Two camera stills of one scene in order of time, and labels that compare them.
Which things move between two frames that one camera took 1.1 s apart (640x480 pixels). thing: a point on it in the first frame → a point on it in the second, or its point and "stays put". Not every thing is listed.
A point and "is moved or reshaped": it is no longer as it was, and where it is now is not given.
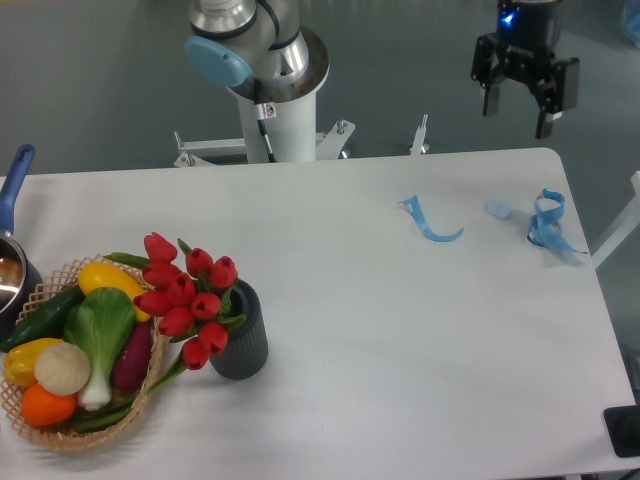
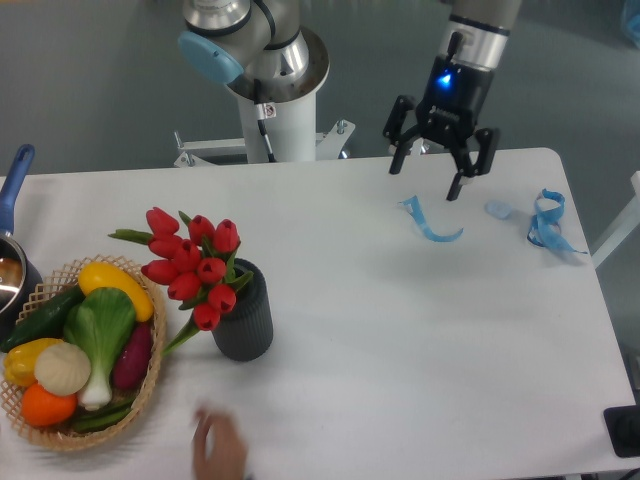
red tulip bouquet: [188, 294] → [195, 260]
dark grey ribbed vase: [245, 353] is moved or reshaped
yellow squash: [102, 275] stays put
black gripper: [527, 33] → [452, 108]
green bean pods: [102, 416] stays put
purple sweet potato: [133, 359] stays put
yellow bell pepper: [19, 362] stays put
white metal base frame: [327, 145] stays put
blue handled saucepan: [20, 279] stays put
